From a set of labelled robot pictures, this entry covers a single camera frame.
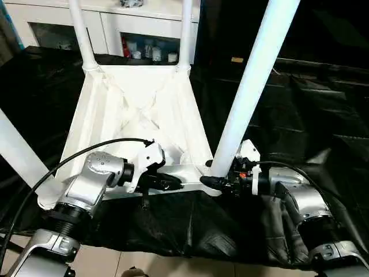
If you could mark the small tan label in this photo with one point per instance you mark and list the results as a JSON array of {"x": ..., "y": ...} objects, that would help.
[{"x": 236, "y": 59}]

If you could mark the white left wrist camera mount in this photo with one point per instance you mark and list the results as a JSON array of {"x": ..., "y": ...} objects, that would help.
[{"x": 150, "y": 157}]

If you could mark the grey black toy figure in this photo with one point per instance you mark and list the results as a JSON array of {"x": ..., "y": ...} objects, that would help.
[{"x": 131, "y": 3}]

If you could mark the red bottle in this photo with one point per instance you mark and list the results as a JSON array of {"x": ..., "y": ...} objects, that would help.
[{"x": 125, "y": 47}]

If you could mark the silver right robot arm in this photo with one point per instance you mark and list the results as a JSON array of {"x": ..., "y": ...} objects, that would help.
[{"x": 305, "y": 199}]

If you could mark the white plastic table leg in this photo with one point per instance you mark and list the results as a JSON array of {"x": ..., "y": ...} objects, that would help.
[
  {"x": 20, "y": 155},
  {"x": 184, "y": 31},
  {"x": 253, "y": 72},
  {"x": 83, "y": 34}
]

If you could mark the black mat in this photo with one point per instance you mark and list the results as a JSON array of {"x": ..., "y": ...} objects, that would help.
[{"x": 201, "y": 228}]

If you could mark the black left robot foot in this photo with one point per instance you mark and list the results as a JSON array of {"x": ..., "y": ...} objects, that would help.
[{"x": 133, "y": 272}]

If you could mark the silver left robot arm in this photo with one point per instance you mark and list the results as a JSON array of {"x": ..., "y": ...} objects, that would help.
[{"x": 95, "y": 173}]

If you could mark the white cabinet with glass doors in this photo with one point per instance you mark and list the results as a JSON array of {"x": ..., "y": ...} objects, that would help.
[{"x": 115, "y": 20}]

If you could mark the grey brown curtain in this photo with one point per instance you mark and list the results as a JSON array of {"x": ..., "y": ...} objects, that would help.
[{"x": 8, "y": 34}]

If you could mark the white plastic table top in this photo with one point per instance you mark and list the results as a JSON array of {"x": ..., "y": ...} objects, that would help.
[{"x": 129, "y": 101}]

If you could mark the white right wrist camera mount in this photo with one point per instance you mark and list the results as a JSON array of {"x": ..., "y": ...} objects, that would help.
[{"x": 249, "y": 150}]

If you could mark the small white jar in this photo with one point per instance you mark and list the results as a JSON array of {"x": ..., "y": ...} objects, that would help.
[
  {"x": 137, "y": 54},
  {"x": 172, "y": 57},
  {"x": 156, "y": 54}
]

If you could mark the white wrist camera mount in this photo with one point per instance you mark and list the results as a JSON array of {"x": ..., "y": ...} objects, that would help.
[
  {"x": 150, "y": 157},
  {"x": 249, "y": 150}
]

